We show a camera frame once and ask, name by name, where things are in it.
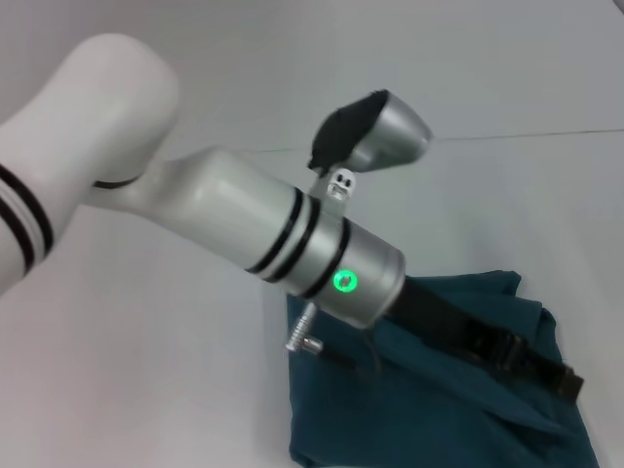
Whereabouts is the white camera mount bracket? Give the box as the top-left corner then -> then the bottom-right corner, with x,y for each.
319,167 -> 358,216

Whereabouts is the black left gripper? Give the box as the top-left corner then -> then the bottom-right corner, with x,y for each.
383,276 -> 586,405

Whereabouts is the silver cable connector plug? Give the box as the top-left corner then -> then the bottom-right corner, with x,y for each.
284,301 -> 326,356

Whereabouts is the teal blue shirt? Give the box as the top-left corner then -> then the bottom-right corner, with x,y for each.
282,270 -> 604,468

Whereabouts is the dark red cable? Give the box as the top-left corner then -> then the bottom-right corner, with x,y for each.
316,331 -> 387,377

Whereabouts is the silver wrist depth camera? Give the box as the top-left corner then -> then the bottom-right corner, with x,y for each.
306,88 -> 436,175

